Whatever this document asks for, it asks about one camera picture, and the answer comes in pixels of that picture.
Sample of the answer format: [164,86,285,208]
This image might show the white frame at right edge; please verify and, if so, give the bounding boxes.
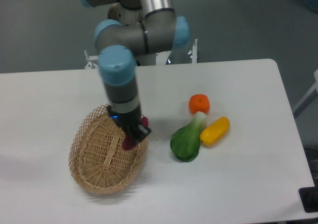
[292,70,318,119]

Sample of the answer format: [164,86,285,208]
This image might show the woven wicker basket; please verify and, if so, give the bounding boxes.
[69,105,148,195]

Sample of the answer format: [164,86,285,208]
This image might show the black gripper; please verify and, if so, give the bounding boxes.
[106,105,151,145]

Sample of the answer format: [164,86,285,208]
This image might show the orange tangerine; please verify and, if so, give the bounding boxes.
[188,94,210,114]

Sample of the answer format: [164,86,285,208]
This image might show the black device at table edge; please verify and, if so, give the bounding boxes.
[299,187,318,213]

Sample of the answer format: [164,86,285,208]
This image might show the green bok choy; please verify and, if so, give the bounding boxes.
[170,111,207,162]

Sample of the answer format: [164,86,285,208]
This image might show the purple sweet potato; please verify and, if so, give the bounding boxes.
[122,116,149,150]

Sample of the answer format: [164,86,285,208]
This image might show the white mounting frame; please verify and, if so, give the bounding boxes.
[84,38,200,69]

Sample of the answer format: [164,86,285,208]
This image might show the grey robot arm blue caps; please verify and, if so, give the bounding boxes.
[81,0,190,150]

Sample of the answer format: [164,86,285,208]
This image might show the yellow bell pepper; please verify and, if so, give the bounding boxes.
[200,116,231,146]

